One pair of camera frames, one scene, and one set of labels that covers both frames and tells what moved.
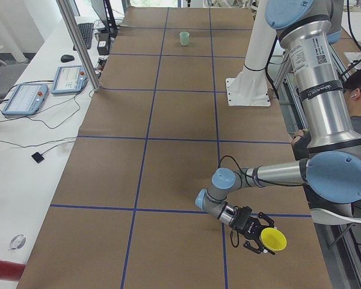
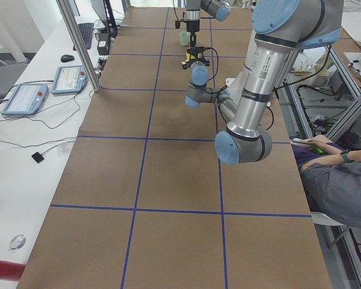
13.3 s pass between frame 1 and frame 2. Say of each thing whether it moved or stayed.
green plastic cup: stayed
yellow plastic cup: moved
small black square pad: stayed
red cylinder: stayed
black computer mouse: stayed
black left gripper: moved
